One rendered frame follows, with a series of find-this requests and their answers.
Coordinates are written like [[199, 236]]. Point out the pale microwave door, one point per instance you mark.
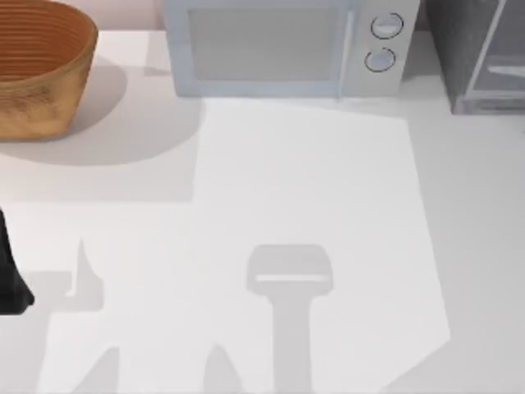
[[262, 45]]

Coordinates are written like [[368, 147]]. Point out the brown woven basket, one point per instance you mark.
[[45, 94]]

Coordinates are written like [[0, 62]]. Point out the round microwave knob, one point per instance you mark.
[[380, 60], [386, 25]]

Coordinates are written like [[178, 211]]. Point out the pale microwave oven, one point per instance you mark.
[[381, 82]]

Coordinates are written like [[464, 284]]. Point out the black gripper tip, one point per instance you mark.
[[10, 283]]

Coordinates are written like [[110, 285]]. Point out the grey cabinet with dark inside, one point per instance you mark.
[[459, 49]]

